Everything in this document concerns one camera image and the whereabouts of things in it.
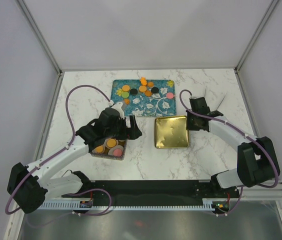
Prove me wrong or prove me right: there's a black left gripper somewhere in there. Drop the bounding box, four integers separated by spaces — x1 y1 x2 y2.
105 115 142 141

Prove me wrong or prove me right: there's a gold tin lid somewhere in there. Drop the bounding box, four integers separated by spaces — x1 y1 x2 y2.
154 115 190 149

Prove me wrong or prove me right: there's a pink cookie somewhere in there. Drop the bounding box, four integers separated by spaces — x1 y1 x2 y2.
166 92 175 99
113 148 123 157

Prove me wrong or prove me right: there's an orange round cookie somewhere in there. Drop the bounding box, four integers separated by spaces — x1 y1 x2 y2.
93 145 105 154
106 138 117 148
122 85 130 92
139 85 147 93

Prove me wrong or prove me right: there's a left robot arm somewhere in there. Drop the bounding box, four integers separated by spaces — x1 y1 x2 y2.
7 103 142 214

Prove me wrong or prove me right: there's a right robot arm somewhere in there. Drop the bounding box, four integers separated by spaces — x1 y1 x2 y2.
186 97 281 198

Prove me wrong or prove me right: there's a square cookie tin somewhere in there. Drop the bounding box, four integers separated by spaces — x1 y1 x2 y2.
91 138 127 161

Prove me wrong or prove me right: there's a white paper cup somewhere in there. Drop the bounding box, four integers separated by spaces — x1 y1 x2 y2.
108 145 124 158

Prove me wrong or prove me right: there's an orange flower cookie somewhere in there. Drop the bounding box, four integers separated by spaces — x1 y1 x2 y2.
124 98 130 105

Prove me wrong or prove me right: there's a teal floral tray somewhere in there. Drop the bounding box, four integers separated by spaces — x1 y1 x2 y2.
110 79 177 117

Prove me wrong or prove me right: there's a green cookie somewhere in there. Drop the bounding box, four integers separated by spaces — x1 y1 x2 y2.
121 91 129 99

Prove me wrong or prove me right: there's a black sandwich cookie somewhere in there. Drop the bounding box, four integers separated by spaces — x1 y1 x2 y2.
129 88 138 96
151 87 159 94

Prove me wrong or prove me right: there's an orange fish cookie on tray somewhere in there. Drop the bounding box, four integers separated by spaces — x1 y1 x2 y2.
140 77 148 86

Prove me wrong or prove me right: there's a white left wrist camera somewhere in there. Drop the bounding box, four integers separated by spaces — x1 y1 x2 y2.
108 100 127 118

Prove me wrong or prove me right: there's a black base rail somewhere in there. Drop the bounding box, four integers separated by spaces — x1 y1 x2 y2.
80 180 239 207

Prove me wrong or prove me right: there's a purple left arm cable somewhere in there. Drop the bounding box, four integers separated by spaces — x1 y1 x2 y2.
4 85 112 215

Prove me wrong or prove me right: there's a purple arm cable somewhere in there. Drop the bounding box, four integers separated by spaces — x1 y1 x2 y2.
4 85 112 215
179 89 281 217

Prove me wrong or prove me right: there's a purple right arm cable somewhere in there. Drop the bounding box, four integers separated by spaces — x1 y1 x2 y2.
179 89 281 217

